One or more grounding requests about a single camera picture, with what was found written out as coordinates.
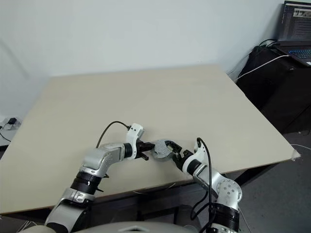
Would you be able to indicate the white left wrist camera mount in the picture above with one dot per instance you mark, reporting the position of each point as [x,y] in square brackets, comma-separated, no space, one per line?
[133,132]

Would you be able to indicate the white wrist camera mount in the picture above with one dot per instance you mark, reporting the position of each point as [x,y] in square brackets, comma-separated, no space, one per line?
[198,150]
[133,132]

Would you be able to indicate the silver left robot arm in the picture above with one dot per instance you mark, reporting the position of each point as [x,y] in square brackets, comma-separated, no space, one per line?
[97,160]

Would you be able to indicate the black table frame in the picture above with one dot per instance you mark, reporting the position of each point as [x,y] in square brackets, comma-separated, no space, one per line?
[155,201]

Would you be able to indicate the grey round motor cover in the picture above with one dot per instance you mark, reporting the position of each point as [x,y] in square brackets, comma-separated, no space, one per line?
[160,146]

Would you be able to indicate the black power adapter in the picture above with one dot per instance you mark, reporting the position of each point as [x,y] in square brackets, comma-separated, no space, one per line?
[11,121]

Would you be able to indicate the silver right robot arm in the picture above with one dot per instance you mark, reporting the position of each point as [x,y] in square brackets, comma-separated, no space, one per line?
[223,189]

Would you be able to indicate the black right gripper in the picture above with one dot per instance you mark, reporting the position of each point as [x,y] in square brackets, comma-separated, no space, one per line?
[184,156]

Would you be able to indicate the black laptop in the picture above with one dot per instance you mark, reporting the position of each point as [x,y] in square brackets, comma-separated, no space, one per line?
[296,29]

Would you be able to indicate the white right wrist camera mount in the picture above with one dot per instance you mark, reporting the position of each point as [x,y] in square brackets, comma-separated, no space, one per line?
[198,150]

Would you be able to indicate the black cabinet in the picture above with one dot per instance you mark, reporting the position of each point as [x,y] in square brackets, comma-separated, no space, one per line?
[274,97]

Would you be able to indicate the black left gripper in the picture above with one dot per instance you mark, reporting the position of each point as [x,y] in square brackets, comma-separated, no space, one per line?
[139,149]

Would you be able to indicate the grey robot torso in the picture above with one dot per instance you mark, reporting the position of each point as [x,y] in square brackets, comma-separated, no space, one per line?
[141,227]

